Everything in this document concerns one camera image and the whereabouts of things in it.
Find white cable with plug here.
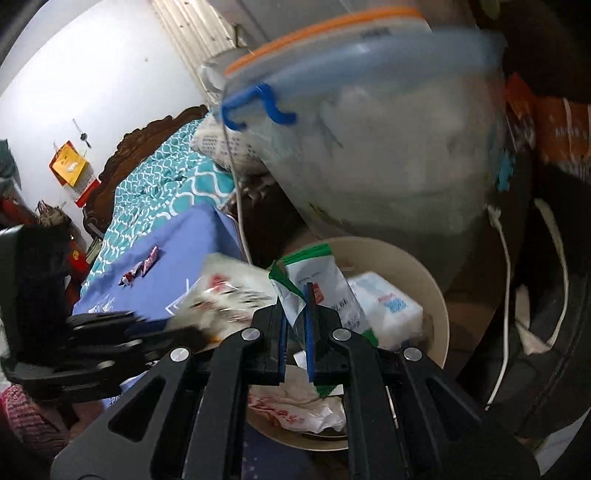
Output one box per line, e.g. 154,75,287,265
485,205,513,407

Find clear storage box blue handle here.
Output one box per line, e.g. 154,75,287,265
198,7,509,287

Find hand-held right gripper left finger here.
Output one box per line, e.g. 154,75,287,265
50,302,289,480

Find white red plastic wrapper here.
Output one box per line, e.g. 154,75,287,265
168,253,280,344

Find orange printed box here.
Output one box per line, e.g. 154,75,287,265
505,74,591,167

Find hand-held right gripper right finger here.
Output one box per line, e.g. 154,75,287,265
302,282,541,480

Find red white candy wrapper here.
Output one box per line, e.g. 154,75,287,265
119,261,145,288

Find floral curtain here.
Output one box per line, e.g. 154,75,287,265
152,0,259,93

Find beige trash bin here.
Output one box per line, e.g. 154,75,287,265
242,236,451,452

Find white red plastic bag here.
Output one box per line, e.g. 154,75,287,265
247,364,347,435

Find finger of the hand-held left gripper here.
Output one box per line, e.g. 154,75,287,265
55,325,208,402
67,311,151,344

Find teal patterned bedspread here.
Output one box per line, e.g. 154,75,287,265
83,124,238,287

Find brown handbag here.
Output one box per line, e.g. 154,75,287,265
34,200,72,227

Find red yellow wall calendar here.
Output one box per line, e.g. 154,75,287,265
49,141,101,208

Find white tissue packet blue label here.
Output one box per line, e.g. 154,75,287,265
346,271,426,352

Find green white packet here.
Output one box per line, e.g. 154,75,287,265
269,243,380,400

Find patterned pillow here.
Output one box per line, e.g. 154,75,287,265
190,115,269,175

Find blue printed cloth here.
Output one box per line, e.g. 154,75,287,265
74,200,259,409

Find carved wooden headboard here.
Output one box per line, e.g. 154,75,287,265
83,105,209,241

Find person's left forearm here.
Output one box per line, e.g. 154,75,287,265
0,383,75,462

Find hanging wall ornament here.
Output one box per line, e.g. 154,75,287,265
72,119,92,149

